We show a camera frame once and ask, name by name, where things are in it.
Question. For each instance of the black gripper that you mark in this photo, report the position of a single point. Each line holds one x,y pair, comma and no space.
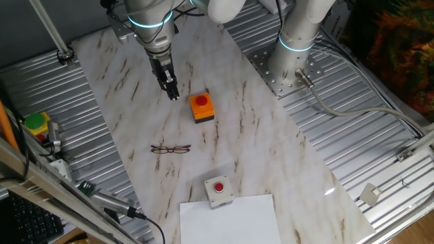
161,64

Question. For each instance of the dark red frame glasses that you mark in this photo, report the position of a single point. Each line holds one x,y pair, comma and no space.
171,149

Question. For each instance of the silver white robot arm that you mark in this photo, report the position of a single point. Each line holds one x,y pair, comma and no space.
295,34

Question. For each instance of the orange box red button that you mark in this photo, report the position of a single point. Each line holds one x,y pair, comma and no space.
201,108

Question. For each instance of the marble pattern table mat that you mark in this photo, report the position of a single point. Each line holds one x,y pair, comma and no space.
254,152

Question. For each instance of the grey box red button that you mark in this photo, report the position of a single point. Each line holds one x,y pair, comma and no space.
218,196
40,137

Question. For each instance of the silver metal cylinder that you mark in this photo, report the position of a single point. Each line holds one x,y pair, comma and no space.
53,132

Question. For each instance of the yellow box green button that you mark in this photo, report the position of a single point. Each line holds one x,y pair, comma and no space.
35,121

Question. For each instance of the white paper sheet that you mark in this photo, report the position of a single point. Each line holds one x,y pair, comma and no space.
230,223

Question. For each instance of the orange pole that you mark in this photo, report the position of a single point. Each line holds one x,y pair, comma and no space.
6,127

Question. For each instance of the white printed box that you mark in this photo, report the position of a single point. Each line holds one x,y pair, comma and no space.
335,20

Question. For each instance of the black keyboard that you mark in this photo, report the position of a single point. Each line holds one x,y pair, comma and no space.
27,223

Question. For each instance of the small grey plate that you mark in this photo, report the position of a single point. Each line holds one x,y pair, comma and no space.
369,194

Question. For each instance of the colourful patterned cloth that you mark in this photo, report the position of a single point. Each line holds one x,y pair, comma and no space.
400,44

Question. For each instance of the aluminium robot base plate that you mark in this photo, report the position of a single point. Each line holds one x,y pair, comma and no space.
271,81

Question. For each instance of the silver finned camera device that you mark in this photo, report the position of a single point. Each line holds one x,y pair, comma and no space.
112,201

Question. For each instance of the aluminium frame post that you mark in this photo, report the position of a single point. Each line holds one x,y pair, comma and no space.
47,27

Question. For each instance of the aluminium frame bar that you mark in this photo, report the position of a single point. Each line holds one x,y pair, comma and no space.
51,193
424,140

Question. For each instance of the metal corner bracket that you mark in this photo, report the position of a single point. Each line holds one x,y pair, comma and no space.
405,155

